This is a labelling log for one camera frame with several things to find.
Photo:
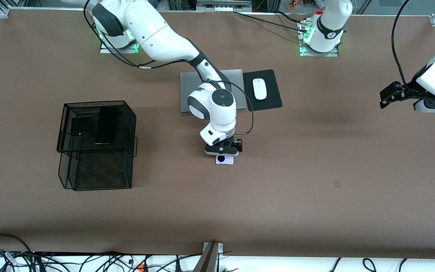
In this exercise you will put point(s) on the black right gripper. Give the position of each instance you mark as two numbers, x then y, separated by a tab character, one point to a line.
234	144

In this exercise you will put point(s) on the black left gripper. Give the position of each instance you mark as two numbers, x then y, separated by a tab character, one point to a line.
407	91

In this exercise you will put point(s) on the lilac flip phone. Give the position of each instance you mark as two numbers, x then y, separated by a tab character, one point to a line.
228	160

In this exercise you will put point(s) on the black slab smartphone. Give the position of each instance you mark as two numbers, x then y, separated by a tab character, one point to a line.
107	126

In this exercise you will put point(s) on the dark grey flip phone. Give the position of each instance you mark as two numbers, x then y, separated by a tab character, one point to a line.
79	126

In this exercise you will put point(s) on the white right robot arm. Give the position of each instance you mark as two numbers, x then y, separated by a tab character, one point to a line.
157	34

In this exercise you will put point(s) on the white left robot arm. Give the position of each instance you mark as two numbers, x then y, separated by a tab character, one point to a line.
330	26

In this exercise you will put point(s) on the white computer mouse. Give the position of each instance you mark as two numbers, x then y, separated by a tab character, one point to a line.
259	89

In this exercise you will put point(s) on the black mouse pad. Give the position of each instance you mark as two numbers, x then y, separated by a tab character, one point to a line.
272	90

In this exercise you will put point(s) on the grey closed laptop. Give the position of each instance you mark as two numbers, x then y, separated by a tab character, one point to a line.
187	94

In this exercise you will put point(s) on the black mesh tiered organizer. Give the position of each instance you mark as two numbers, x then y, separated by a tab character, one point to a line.
100	170

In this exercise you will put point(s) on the grey power strip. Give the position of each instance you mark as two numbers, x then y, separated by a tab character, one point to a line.
223	5

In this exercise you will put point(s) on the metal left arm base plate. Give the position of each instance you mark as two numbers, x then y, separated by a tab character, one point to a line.
334	54

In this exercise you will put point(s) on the grey metal camera bracket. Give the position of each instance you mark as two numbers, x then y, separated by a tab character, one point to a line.
210	258

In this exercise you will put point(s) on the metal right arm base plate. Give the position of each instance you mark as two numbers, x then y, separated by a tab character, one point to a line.
106	50

